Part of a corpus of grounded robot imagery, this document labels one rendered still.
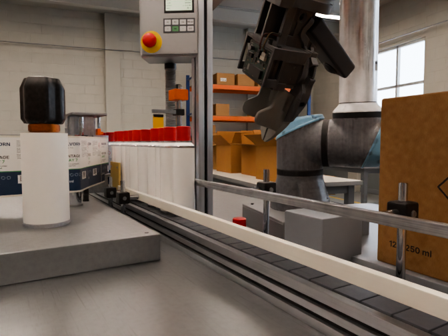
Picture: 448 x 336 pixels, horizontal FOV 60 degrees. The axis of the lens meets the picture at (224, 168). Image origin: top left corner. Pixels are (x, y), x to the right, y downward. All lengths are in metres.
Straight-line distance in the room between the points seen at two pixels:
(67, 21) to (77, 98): 1.53
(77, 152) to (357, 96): 0.71
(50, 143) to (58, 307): 0.36
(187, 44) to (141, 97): 7.60
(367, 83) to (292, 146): 0.22
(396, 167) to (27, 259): 0.60
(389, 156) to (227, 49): 8.79
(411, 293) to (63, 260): 0.52
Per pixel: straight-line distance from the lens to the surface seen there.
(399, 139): 0.67
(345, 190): 2.87
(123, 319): 0.53
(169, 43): 1.13
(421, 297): 0.41
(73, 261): 0.71
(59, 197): 0.84
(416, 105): 0.65
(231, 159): 3.36
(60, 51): 8.76
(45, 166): 0.83
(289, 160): 0.95
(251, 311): 0.54
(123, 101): 8.65
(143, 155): 1.10
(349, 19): 0.97
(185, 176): 0.88
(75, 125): 1.37
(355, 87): 0.94
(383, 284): 0.43
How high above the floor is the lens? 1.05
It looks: 4 degrees down
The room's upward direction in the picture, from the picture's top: straight up
